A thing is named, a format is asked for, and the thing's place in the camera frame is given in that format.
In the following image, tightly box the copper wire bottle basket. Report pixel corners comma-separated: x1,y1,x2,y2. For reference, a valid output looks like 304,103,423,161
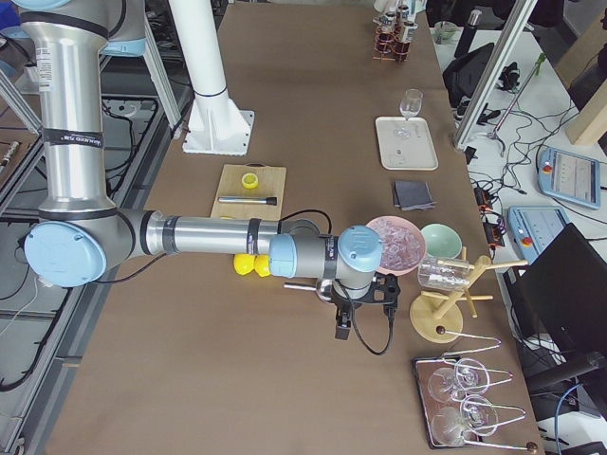
372,19,411,63

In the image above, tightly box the white rectangular tray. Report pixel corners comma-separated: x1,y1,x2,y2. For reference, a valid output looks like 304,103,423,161
375,117,438,171

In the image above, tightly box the wooden cup tree stand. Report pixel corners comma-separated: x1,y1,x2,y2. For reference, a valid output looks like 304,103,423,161
409,248,528,343

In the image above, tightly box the bamboo cutting board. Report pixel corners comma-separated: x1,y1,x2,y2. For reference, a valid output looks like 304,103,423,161
211,164,286,221

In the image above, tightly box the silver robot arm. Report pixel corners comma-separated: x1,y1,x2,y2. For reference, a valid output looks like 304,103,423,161
18,1,400,339

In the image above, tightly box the steel ice scoop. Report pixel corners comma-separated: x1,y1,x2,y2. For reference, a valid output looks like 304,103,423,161
283,279,333,303

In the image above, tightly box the half lemon slice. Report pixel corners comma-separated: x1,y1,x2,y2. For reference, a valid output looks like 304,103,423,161
241,173,259,190

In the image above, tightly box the clear wine glass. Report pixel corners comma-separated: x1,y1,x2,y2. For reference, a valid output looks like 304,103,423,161
395,88,423,139

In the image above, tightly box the blue teach pendant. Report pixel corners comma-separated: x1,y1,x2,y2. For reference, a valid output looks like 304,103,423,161
538,148,601,209
507,206,570,264

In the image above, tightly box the pink bowl with ice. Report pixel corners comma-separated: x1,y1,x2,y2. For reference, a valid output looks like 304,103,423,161
367,216,427,276

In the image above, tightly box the steel muddler black tip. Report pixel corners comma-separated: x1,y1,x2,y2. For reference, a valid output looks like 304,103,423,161
216,195,278,206

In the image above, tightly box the grey folded cloth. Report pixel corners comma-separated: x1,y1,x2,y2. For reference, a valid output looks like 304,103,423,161
393,180,435,211

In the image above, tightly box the yellow lemon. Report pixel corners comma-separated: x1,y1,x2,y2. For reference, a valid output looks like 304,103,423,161
253,255,271,278
232,253,256,276

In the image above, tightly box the black laptop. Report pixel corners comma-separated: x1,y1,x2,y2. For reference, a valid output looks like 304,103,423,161
502,224,606,359

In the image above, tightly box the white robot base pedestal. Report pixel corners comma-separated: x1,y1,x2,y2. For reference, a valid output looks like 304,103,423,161
170,0,254,156

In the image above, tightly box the black glass rack tray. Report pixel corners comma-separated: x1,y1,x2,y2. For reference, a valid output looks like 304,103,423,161
412,356,539,454

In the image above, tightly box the glass mug on stand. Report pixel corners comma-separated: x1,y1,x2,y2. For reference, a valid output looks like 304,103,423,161
417,256,473,291

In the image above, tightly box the green bowl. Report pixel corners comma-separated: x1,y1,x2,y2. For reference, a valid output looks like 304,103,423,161
421,224,463,259

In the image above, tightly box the upside-down wine glass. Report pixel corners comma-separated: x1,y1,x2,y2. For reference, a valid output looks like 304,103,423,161
428,358,488,403
431,395,498,446

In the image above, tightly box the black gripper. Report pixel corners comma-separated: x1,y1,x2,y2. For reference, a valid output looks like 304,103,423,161
331,272,400,340

